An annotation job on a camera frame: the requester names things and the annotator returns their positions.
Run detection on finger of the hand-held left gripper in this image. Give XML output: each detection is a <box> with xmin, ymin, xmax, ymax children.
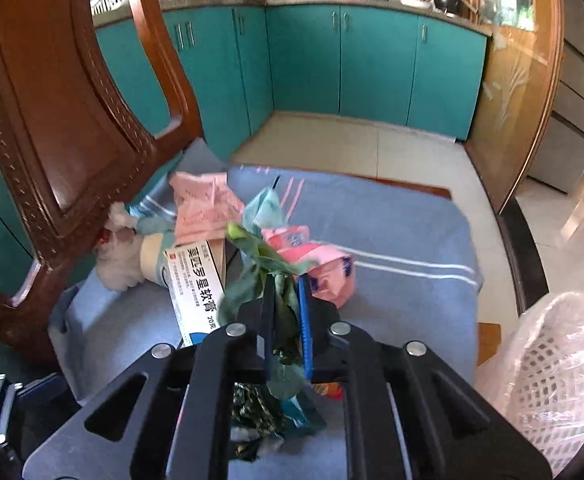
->
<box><xmin>0</xmin><ymin>372</ymin><xmax>75</xmax><ymax>449</ymax></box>

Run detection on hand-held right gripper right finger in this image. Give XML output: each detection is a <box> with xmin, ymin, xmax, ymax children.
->
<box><xmin>297</xmin><ymin>275</ymin><xmax>553</xmax><ymax>480</ymax></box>

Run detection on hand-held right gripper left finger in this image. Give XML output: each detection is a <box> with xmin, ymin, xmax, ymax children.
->
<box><xmin>22</xmin><ymin>274</ymin><xmax>278</xmax><ymax>480</ymax></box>

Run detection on green vegetable leaf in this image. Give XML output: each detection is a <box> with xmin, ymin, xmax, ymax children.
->
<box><xmin>219</xmin><ymin>222</ymin><xmax>317</xmax><ymax>402</ymax></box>

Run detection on white tissue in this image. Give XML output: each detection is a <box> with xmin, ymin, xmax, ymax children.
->
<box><xmin>108</xmin><ymin>202</ymin><xmax>140</xmax><ymax>234</ymax></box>

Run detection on white basket with clear bag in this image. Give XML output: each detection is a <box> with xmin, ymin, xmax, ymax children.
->
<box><xmin>476</xmin><ymin>292</ymin><xmax>584</xmax><ymax>480</ymax></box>

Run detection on pink plastic packet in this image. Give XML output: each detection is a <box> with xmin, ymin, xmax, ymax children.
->
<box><xmin>262</xmin><ymin>225</ymin><xmax>357</xmax><ymax>309</ymax></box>

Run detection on white ointment box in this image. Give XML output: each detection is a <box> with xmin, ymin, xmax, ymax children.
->
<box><xmin>163</xmin><ymin>239</ymin><xmax>229</xmax><ymax>349</ymax></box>

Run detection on green foil wrapper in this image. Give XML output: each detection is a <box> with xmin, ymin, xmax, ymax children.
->
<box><xmin>229</xmin><ymin>382</ymin><xmax>329</xmax><ymax>461</ymax></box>

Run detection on light teal plastic wrapper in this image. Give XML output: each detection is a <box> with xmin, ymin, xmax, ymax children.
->
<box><xmin>242</xmin><ymin>187</ymin><xmax>291</xmax><ymax>235</ymax></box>

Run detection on blue striped blanket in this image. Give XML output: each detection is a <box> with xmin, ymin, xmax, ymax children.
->
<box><xmin>46</xmin><ymin>137</ymin><xmax>485</xmax><ymax>480</ymax></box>

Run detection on cream paper cup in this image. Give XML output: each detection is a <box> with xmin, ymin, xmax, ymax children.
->
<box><xmin>139</xmin><ymin>232</ymin><xmax>179</xmax><ymax>289</ymax></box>

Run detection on pink printed plastic bag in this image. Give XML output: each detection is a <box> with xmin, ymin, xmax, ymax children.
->
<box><xmin>168</xmin><ymin>171</ymin><xmax>247</xmax><ymax>246</ymax></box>

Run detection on teal textured cloth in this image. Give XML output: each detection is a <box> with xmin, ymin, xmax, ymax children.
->
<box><xmin>134</xmin><ymin>211</ymin><xmax>178</xmax><ymax>237</ymax></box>

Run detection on teal kitchen cabinets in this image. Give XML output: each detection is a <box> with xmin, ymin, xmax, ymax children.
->
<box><xmin>0</xmin><ymin>3</ymin><xmax>491</xmax><ymax>302</ymax></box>

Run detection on brown carved wooden chair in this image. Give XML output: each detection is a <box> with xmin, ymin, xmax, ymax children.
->
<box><xmin>0</xmin><ymin>0</ymin><xmax>205</xmax><ymax>368</ymax></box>

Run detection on wooden door with glass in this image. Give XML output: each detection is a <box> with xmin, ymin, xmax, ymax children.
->
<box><xmin>464</xmin><ymin>0</ymin><xmax>566</xmax><ymax>216</ymax></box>

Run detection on grey drawer cabinet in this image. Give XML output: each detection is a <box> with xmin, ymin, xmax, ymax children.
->
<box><xmin>527</xmin><ymin>0</ymin><xmax>584</xmax><ymax>196</ymax></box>

